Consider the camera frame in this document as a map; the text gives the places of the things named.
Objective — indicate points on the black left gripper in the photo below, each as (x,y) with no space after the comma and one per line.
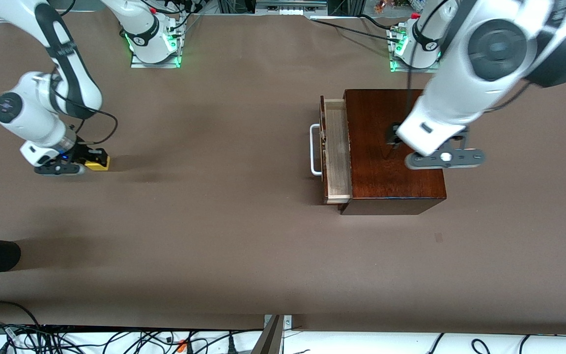
(394,134)

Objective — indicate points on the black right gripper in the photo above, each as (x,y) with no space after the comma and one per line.
(85,153)

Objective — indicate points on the yellow wooden block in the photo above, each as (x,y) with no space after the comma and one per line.
(99,165)

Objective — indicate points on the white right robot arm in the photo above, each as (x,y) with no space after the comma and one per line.
(27,113)

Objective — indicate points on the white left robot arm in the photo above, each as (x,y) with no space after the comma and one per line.
(460,83)

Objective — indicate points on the dark brown wooden cabinet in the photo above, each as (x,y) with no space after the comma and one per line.
(376,177)

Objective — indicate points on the white power strip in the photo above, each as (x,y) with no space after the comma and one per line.
(290,9)

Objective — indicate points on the dark metal bar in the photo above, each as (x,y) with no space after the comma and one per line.
(269,339)

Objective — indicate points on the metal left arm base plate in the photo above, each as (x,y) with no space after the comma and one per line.
(401,70)

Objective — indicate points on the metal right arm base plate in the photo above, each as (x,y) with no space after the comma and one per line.
(165,64)

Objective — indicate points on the silver metal bracket plate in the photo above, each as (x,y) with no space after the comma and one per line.
(288,322)

